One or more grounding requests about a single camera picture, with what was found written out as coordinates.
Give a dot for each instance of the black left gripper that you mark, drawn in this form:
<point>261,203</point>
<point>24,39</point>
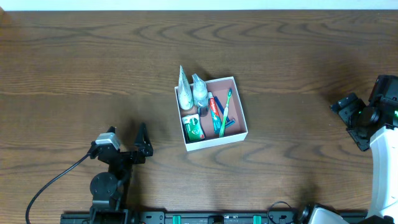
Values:
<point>125,156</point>

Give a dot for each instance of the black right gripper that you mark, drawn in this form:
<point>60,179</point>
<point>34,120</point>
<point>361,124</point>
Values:
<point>352,119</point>

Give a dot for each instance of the green Dettol soap box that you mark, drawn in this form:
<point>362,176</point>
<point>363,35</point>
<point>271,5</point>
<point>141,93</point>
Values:
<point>192,127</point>

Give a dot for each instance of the white Pantene bamboo tube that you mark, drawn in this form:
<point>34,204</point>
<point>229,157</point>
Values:
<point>184,93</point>

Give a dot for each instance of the blue foaming soap pump bottle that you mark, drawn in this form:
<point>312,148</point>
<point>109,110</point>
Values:
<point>200,95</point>

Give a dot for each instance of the white box with pink interior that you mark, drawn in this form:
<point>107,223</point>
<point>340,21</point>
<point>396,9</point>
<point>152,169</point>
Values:
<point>236,132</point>

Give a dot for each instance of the red Colgate toothpaste tube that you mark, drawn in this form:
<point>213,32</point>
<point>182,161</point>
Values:
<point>214,113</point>

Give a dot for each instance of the green and blue toothbrush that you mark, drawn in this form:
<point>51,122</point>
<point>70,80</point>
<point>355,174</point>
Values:
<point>225,114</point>

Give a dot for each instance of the blue disposable razor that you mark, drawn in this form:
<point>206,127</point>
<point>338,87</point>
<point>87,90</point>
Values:
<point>229,122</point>

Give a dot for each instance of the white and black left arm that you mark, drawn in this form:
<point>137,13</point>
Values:
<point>109,189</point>

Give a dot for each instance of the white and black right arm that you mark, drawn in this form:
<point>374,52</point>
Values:
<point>374,127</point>

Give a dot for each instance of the black mounting rail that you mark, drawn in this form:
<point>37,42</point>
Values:
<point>185,218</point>

